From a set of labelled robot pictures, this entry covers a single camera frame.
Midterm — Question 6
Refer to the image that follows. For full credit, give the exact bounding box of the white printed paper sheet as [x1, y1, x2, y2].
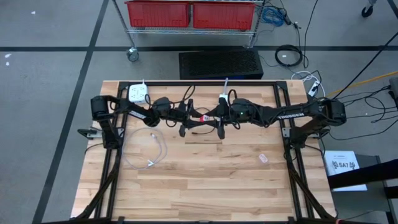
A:
[322, 150, 368, 192]

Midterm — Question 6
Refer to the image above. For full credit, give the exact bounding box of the blue coiled cable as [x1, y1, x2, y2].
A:
[260, 6, 287, 28]

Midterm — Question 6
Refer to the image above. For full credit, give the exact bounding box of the black coiled cable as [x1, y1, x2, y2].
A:
[274, 44, 305, 68]

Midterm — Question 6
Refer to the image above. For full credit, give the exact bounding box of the white USB cable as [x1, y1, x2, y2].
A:
[121, 127, 169, 170]

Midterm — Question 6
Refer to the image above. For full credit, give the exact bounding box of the black metal beam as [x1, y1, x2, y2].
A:
[327, 158, 398, 190]

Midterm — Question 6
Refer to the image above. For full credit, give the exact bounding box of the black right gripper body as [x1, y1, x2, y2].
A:
[216, 104, 234, 140]

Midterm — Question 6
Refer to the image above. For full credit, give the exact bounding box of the black caster wheel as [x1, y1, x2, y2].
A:
[360, 0, 379, 19]

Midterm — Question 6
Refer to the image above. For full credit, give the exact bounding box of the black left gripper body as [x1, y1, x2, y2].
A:
[169, 98, 195, 138]

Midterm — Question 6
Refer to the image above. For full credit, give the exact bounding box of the hanging black cable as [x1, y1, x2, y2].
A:
[303, 0, 320, 68]

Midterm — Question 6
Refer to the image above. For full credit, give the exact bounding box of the black USB cable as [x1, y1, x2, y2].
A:
[190, 107, 219, 136]

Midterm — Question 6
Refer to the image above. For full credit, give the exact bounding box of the black perforated floor mat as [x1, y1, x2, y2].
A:
[178, 49, 264, 80]

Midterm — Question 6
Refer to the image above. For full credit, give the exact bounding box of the white square USB power hub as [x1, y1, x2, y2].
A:
[127, 79, 149, 105]

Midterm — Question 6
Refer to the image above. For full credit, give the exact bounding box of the red plastic storage bin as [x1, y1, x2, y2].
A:
[192, 1, 257, 30]
[124, 0, 192, 29]

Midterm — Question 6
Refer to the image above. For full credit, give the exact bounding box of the white floor power strip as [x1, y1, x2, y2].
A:
[307, 80, 322, 98]

